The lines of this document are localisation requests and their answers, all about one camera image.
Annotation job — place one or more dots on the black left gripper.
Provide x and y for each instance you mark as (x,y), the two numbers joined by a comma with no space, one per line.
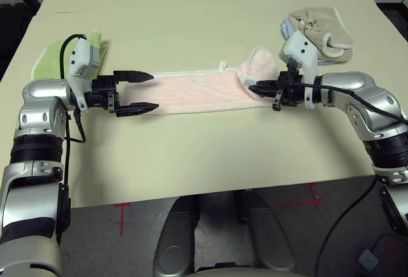
(102,94)

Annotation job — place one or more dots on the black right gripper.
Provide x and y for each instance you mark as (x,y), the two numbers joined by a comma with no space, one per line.
(291,92)

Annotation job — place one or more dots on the pink terry towel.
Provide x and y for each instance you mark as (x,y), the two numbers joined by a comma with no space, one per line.
(197,92)

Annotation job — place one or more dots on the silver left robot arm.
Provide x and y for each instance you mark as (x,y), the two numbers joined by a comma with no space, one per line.
(41,95)

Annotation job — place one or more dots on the light blue folded towel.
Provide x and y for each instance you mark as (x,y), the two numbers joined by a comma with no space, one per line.
(287,28)

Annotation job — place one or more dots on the beige folded towel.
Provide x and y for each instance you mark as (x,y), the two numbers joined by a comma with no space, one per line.
(318,22)

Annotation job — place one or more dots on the green folded towel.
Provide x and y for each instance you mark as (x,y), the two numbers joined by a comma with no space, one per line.
(48,60)

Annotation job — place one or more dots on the red floor tape cross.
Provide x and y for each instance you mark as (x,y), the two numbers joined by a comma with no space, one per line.
(122,219)

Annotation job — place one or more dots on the grey right robot leg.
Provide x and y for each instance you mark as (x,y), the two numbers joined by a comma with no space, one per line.
(267,232)

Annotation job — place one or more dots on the black cabinet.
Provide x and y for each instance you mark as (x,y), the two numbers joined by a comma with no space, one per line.
(398,12)

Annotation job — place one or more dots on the beige robot torso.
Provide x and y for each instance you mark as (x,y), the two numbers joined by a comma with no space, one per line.
(248,272)

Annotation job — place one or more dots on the small grey-blue floor box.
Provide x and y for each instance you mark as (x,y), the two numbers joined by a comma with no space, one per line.
(368,258)

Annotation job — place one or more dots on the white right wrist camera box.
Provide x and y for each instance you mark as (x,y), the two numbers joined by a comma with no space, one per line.
(301,47)

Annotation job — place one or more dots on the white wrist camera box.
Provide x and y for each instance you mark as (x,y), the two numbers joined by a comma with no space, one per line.
(83,54)
(301,47)

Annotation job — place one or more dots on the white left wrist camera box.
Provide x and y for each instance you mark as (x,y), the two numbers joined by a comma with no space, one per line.
(83,54)

